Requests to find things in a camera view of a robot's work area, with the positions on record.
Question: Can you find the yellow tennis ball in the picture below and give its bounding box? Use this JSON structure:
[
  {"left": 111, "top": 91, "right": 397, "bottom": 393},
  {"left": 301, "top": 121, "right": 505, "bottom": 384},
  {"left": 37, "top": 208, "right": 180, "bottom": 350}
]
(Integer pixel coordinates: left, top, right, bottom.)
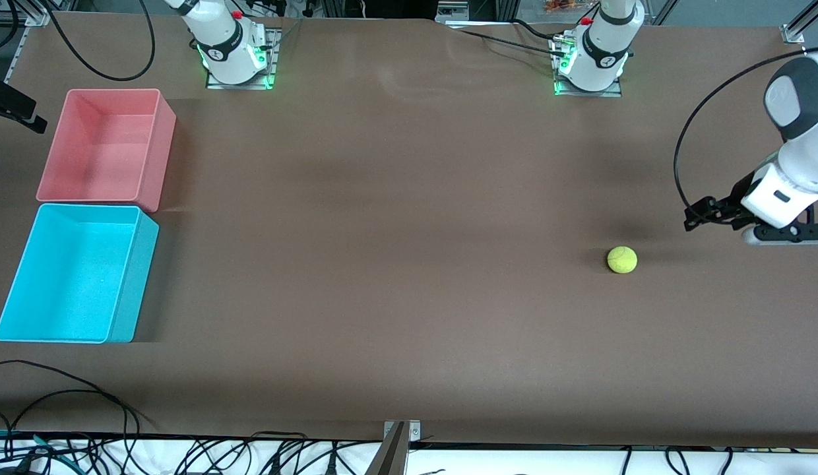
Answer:
[{"left": 607, "top": 246, "right": 638, "bottom": 274}]

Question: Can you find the pink plastic bin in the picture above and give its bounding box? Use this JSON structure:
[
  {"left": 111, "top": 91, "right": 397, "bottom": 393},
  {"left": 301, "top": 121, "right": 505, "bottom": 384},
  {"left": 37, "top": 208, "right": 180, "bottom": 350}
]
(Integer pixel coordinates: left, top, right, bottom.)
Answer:
[{"left": 36, "top": 88, "right": 177, "bottom": 213}]

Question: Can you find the blue plastic bin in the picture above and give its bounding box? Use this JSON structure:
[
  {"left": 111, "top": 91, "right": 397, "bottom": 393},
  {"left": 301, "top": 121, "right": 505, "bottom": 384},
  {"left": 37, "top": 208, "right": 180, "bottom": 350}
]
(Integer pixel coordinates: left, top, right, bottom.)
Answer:
[{"left": 0, "top": 203, "right": 160, "bottom": 344}]

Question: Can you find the brown table cover sheet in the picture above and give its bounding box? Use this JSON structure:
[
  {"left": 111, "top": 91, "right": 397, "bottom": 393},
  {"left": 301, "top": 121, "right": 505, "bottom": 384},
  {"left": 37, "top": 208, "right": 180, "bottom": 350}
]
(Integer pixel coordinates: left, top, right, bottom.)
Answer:
[{"left": 0, "top": 12, "right": 818, "bottom": 449}]

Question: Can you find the perforated metal rail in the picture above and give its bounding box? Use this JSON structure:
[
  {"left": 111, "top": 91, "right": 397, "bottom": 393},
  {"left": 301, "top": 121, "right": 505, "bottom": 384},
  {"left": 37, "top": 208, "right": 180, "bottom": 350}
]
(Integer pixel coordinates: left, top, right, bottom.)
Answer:
[{"left": 5, "top": 26, "right": 28, "bottom": 83}]

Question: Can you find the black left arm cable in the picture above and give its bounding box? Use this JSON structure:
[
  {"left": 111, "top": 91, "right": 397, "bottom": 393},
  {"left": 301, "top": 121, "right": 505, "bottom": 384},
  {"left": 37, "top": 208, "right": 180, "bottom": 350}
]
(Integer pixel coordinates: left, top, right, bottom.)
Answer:
[{"left": 674, "top": 47, "right": 809, "bottom": 212}]

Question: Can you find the black looping cable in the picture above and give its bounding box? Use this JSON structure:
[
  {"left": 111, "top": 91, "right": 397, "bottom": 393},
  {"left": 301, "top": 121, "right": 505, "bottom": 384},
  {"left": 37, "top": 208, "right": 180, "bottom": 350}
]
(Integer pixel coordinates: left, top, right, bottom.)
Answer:
[{"left": 43, "top": 0, "right": 156, "bottom": 82}]

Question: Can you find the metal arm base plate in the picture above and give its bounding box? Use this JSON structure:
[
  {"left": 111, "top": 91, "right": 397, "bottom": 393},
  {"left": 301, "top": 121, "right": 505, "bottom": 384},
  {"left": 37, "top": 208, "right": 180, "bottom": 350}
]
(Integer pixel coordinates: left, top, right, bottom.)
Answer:
[
  {"left": 550, "top": 33, "right": 622, "bottom": 98},
  {"left": 206, "top": 28, "right": 281, "bottom": 90}
]

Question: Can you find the aluminium frame corner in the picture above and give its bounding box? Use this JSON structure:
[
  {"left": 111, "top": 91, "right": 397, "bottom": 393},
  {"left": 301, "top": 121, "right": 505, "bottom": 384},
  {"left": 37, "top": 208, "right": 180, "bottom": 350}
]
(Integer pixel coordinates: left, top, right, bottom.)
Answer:
[{"left": 780, "top": 0, "right": 818, "bottom": 46}]

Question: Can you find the black curved base cable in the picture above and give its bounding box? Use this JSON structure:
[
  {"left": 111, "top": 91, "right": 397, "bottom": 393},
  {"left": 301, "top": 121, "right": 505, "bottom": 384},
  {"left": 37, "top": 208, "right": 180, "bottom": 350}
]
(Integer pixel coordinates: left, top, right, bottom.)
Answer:
[{"left": 511, "top": 18, "right": 558, "bottom": 40}]

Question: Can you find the black straight base cable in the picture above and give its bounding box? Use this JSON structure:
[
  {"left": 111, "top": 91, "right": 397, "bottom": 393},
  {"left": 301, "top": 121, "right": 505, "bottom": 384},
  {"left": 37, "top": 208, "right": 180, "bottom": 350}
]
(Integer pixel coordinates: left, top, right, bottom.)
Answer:
[{"left": 458, "top": 29, "right": 565, "bottom": 56}]

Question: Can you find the long black floor cable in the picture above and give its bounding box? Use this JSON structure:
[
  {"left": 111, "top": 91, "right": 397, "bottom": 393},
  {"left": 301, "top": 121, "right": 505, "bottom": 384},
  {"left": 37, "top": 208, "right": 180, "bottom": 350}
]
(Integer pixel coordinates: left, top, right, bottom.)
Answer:
[
  {"left": 0, "top": 388, "right": 131, "bottom": 439},
  {"left": 0, "top": 360, "right": 146, "bottom": 433}
]

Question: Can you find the teal cable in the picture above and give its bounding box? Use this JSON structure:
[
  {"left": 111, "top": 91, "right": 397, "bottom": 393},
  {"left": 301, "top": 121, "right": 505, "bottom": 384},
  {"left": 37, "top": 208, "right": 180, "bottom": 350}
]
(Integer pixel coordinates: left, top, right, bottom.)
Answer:
[{"left": 0, "top": 431, "right": 72, "bottom": 462}]

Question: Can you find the metal frame bracket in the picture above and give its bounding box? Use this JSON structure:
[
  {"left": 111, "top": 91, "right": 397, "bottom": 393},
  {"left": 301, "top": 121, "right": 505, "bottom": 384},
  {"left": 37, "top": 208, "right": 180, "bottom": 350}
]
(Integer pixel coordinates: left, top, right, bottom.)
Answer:
[{"left": 384, "top": 420, "right": 422, "bottom": 443}]

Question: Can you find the aluminium frame profile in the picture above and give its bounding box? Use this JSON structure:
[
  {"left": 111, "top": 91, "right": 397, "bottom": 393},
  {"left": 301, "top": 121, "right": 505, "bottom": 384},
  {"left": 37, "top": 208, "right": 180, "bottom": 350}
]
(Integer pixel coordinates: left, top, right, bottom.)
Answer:
[{"left": 364, "top": 422, "right": 410, "bottom": 475}]

